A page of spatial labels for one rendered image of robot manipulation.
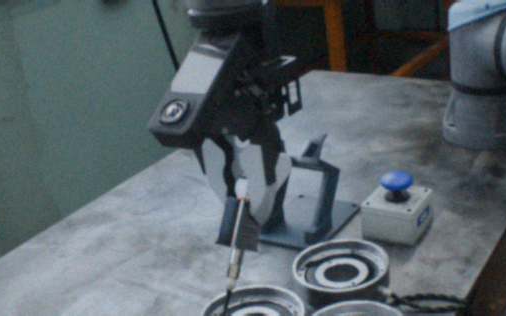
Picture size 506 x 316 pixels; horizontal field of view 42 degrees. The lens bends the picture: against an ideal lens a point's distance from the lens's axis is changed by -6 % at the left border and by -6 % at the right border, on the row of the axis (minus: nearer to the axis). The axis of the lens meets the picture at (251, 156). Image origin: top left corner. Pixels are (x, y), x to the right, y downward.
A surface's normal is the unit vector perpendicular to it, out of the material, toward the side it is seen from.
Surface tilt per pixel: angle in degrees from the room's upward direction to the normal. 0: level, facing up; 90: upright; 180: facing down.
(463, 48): 90
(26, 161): 90
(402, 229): 90
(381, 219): 90
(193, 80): 32
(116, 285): 0
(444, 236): 0
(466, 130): 72
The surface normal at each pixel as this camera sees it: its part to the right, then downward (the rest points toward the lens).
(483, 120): -0.42, 0.11
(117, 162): 0.82, 0.12
